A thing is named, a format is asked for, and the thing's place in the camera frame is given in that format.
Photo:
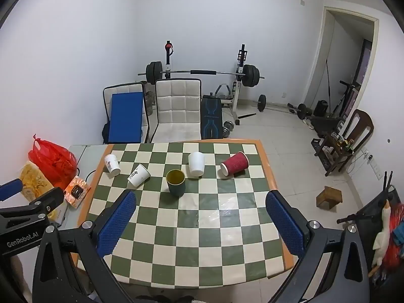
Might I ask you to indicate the black folded scooter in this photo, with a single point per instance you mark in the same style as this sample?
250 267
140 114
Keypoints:
369 214

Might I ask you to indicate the white goose toy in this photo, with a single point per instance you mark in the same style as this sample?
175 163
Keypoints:
382 233

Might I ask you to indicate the orange packet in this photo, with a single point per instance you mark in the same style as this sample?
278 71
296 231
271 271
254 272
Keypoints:
76 192

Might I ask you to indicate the red ribbed paper cup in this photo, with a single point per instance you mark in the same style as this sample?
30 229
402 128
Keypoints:
236 163

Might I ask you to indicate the grey dumbbells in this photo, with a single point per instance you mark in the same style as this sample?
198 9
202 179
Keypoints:
228 128

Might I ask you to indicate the black kick scooter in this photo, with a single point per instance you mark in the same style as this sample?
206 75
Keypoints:
342 99

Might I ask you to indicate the green white checkered tablecloth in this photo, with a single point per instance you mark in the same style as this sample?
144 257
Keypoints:
205 227

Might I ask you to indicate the short barbell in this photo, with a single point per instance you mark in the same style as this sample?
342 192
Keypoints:
262 102

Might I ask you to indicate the long barbell with black plates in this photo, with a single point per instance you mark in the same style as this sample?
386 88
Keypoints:
251 75

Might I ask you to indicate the black speaker box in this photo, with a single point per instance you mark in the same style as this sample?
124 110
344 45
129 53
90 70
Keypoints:
321 108

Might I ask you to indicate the dark wooden chair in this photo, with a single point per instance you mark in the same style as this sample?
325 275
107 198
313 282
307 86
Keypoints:
356 132

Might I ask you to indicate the blue board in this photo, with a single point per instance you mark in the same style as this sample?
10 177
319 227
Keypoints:
124 116

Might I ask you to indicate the small wooden stool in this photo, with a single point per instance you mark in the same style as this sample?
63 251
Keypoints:
329 197

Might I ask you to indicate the dark green cup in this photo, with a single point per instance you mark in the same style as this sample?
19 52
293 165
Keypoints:
176 187

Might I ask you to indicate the black weight bench pad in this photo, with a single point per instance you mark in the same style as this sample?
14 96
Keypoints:
212 116

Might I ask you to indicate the yellow printed bag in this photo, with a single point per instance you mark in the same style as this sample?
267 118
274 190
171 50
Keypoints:
34 180

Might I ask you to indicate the white printed paper cup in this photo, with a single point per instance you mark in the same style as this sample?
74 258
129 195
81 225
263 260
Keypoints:
139 175
112 164

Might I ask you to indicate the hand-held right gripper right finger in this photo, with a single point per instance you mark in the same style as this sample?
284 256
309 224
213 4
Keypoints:
284 224

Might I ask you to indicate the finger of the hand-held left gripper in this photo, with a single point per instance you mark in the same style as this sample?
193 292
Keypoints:
44 202
9 189

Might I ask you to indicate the white quilted chair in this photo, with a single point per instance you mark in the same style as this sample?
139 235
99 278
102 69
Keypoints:
145 101
178 110

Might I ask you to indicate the orange red cloth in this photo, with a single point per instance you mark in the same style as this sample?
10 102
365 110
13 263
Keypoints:
397 236

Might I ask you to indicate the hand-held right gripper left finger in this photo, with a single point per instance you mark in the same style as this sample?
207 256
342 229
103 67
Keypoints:
116 224

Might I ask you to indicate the white barbell rack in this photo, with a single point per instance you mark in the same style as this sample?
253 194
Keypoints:
235 101

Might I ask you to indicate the plain white cup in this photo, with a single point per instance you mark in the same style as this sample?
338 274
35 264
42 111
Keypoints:
196 164

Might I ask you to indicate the red plastic bag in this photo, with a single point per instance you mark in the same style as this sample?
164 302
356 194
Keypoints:
52 161

